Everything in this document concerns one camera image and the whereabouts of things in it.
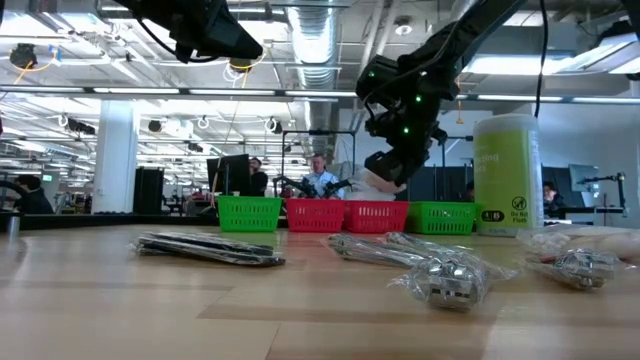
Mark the bagged black comb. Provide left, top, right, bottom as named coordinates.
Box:
left=129, top=237, right=287, bottom=268
left=144, top=230, right=251, bottom=244
left=134, top=233, right=276, bottom=257

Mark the white pillar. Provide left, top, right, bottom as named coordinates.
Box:
left=91, top=98, right=140, bottom=215

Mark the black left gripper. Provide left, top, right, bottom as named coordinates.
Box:
left=113, top=0, right=265, bottom=65

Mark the red plastic basket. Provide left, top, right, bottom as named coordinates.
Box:
left=342, top=199, right=410, bottom=235
left=285, top=197, right=347, bottom=234

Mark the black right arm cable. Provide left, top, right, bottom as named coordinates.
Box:
left=532, top=0, right=549, bottom=120

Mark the black ceiling device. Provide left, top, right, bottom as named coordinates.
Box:
left=8, top=42, right=40, bottom=70
left=228, top=57, right=254, bottom=75

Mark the black metal frame stand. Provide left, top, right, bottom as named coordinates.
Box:
left=280, top=129, right=358, bottom=199

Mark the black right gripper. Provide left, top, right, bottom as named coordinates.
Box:
left=363, top=107, right=449, bottom=188

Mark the green wipes canister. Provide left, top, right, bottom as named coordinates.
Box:
left=472, top=113, right=545, bottom=238

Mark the silver ventilation duct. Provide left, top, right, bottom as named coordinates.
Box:
left=285, top=0, right=347, bottom=156

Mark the black monitor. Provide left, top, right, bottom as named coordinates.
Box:
left=205, top=153, right=252, bottom=197

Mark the black cabinet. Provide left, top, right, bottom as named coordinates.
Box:
left=132, top=166, right=166, bottom=215

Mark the grey monitor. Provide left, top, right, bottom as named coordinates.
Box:
left=568, top=163, right=601, bottom=194

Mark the green plastic basket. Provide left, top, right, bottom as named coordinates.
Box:
left=404, top=200, right=480, bottom=236
left=217, top=195, right=284, bottom=233

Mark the dark partition panel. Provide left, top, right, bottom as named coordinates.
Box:
left=408, top=165, right=476, bottom=203

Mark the ceiling light panel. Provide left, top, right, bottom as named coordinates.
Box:
left=462, top=52, right=569, bottom=77

